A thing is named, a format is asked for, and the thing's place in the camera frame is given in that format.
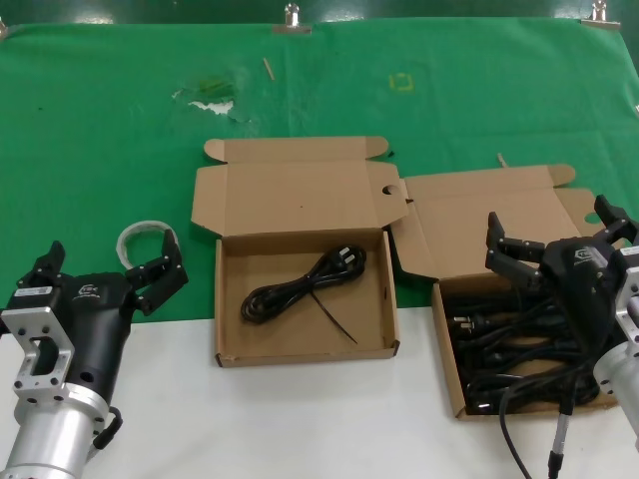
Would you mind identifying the cardboard box with plain lid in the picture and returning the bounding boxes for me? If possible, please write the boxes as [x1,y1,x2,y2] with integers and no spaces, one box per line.
[388,163,623,420]

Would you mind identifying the cardboard box with round hole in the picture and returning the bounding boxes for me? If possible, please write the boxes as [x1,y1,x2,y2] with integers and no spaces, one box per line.
[190,137,408,369]

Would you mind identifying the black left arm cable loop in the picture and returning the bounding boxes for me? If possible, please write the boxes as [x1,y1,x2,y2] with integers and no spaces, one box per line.
[92,406,124,450]

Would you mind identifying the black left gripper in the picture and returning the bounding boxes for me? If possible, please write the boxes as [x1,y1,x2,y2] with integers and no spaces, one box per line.
[13,228,190,401]

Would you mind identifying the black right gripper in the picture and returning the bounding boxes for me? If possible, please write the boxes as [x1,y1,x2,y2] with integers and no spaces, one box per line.
[484,195,639,358]

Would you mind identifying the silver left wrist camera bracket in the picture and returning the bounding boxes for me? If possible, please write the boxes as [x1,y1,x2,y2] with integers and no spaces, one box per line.
[0,307,76,400]

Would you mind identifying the black power cable with zip tie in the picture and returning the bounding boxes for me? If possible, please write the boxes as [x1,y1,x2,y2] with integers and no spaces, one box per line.
[240,246,368,345]

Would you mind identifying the silver binder clip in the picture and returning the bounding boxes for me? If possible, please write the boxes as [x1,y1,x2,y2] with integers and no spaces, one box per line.
[272,2,314,35]
[581,0,622,30]

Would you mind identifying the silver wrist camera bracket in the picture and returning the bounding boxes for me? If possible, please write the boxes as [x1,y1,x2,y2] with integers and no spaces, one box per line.
[613,246,639,358]
[0,307,76,400]

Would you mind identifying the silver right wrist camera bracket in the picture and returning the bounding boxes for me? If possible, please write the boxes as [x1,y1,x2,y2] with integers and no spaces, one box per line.
[613,246,639,358]

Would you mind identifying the black power cable with plug prongs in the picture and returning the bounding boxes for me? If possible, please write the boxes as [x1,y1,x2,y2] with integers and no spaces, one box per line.
[446,306,570,353]

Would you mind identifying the green table cloth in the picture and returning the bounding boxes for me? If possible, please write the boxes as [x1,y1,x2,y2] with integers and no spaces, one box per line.
[0,17,639,340]

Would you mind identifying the clear tape roll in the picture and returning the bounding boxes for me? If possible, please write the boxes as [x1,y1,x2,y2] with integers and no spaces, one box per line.
[116,219,174,268]

